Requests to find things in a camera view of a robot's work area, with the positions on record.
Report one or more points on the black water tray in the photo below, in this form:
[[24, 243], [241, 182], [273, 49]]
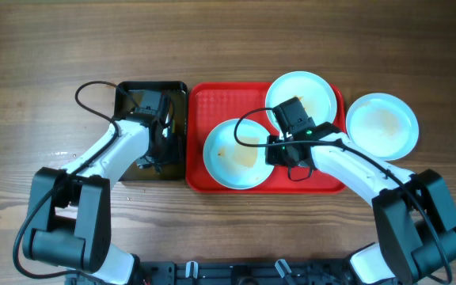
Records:
[[129, 99]]

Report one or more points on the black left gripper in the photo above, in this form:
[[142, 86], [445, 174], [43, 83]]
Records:
[[172, 156]]

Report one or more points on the light blue plate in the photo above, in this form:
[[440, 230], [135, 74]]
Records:
[[383, 125], [231, 156], [305, 93]]

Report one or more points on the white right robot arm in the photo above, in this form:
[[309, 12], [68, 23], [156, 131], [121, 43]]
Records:
[[414, 213]]

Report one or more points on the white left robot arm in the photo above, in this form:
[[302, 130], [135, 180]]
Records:
[[67, 229]]

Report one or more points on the light blue plate bottom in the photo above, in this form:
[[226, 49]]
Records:
[[231, 156]]

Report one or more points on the red serving tray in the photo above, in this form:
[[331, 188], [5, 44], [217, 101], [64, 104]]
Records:
[[211, 103]]

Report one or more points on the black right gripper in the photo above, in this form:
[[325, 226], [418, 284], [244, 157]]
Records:
[[272, 157]]

